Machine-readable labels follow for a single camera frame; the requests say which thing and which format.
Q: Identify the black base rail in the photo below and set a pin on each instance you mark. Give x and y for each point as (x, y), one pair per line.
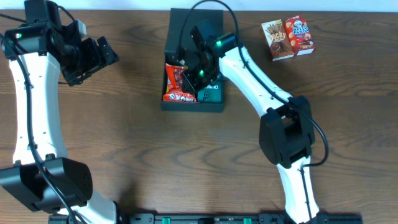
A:
(263, 218)

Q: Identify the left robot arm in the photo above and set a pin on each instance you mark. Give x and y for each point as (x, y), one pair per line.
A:
(40, 52)

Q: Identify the teal Chunkies box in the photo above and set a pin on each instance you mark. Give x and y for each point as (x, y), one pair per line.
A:
(212, 93)

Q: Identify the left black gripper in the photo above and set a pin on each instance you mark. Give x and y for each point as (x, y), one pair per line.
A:
(94, 54)

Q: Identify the red Hacks candy bag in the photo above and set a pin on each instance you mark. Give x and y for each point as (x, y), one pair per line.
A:
(174, 91)

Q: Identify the red Hello Panda box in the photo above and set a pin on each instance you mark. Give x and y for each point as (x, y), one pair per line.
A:
(299, 35)

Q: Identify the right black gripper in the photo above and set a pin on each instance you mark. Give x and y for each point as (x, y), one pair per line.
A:
(189, 78)

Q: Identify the brown Pocky box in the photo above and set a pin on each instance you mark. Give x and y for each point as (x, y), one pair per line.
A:
(277, 40)

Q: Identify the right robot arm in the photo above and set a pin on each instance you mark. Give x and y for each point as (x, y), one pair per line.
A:
(286, 132)

